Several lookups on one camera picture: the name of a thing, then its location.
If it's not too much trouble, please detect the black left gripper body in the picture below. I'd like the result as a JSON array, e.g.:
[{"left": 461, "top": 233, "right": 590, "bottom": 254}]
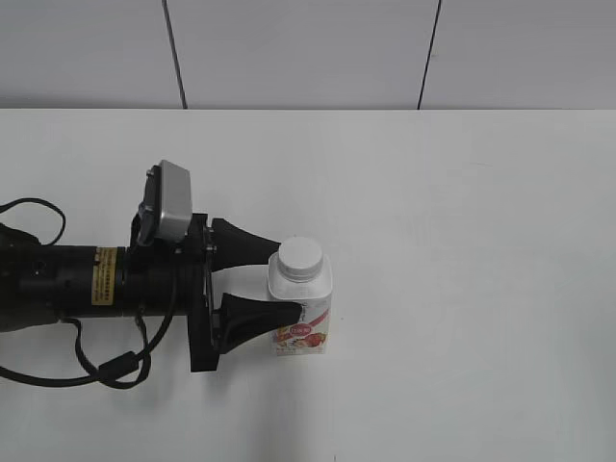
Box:
[{"left": 122, "top": 214, "right": 220, "bottom": 372}]

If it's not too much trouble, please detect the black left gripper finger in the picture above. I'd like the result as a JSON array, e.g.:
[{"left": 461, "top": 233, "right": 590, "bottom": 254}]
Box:
[
  {"left": 211, "top": 218, "right": 281, "bottom": 271},
  {"left": 217, "top": 293, "right": 302, "bottom": 354}
]

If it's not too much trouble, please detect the white plastic bottle cap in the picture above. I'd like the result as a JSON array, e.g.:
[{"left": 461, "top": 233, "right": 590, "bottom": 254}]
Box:
[{"left": 277, "top": 237, "right": 324, "bottom": 282}]

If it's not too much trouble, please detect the white yili changqing yogurt bottle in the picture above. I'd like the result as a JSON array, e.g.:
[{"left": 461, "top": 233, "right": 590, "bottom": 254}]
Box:
[{"left": 268, "top": 254, "right": 333, "bottom": 356}]

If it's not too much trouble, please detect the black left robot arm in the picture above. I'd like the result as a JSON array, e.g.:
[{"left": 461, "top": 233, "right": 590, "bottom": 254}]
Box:
[{"left": 1, "top": 214, "right": 302, "bottom": 372}]

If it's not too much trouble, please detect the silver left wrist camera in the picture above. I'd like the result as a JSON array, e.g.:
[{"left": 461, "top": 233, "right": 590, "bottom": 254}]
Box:
[{"left": 137, "top": 160, "right": 193, "bottom": 246}]

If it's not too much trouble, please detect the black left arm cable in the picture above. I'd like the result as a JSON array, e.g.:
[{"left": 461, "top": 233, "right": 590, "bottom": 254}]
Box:
[{"left": 0, "top": 195, "right": 180, "bottom": 389}]

